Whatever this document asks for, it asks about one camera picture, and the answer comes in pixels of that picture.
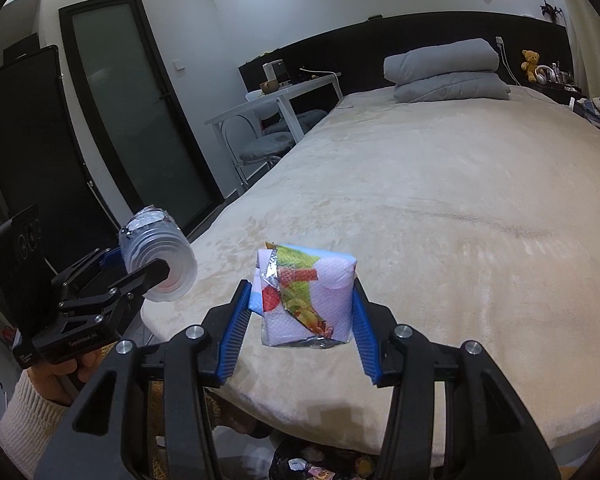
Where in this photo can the white headphones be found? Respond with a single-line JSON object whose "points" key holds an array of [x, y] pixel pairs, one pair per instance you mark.
{"points": [[545, 75]]}

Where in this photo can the black folding panel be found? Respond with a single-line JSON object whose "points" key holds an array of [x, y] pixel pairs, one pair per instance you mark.
{"points": [[30, 160]]}

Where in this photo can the clear plastic cup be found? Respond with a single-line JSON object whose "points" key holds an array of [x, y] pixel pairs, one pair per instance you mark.
{"points": [[150, 245]]}

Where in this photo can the black framed glass door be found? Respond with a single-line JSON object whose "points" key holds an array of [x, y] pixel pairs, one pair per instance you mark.
{"points": [[130, 110]]}

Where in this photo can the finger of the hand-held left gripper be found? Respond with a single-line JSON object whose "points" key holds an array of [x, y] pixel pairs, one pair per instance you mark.
{"points": [[111, 258], [155, 272]]}

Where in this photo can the white desktop appliance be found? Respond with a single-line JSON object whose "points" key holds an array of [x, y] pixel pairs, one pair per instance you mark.
{"points": [[275, 75]]}

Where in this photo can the black headboard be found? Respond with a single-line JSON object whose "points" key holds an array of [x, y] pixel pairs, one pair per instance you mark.
{"points": [[360, 45]]}

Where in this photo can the grey cushion metal chair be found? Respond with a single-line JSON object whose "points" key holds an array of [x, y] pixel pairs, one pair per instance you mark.
{"points": [[265, 147]]}

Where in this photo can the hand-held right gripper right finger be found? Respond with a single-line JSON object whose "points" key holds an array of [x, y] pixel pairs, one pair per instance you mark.
{"points": [[362, 335]]}

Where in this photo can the bed with beige blanket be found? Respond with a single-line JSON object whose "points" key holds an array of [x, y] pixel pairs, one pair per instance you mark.
{"points": [[430, 210]]}

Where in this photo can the white desk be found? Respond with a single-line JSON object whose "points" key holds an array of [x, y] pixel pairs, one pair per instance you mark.
{"points": [[260, 105]]}

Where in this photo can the person's left hand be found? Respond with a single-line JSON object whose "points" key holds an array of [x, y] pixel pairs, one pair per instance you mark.
{"points": [[60, 377]]}

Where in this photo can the white light switch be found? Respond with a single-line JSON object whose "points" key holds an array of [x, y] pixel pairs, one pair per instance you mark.
{"points": [[179, 65]]}

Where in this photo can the white back chair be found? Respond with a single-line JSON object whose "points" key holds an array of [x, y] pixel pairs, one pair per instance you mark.
{"points": [[300, 119]]}

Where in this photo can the black plant ornament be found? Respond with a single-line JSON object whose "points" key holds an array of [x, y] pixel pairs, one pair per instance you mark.
{"points": [[551, 10]]}

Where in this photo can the brown teddy bear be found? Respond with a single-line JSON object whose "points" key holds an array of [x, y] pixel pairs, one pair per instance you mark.
{"points": [[531, 65]]}

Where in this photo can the person's left forearm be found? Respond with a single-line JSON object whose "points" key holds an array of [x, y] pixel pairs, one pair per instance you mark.
{"points": [[20, 425]]}

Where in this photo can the colourful snack packet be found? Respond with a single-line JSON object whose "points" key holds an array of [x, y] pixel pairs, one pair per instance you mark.
{"points": [[330, 282]]}

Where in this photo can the black bin bag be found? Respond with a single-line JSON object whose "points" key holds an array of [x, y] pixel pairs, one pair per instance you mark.
{"points": [[325, 466]]}

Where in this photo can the dark nightstand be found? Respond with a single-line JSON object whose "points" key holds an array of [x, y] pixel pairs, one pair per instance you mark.
{"points": [[560, 91]]}

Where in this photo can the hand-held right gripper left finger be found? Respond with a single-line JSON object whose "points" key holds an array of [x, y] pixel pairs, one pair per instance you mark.
{"points": [[232, 335]]}

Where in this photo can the folded grey quilt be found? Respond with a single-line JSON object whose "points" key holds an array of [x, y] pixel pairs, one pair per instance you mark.
{"points": [[445, 67]]}

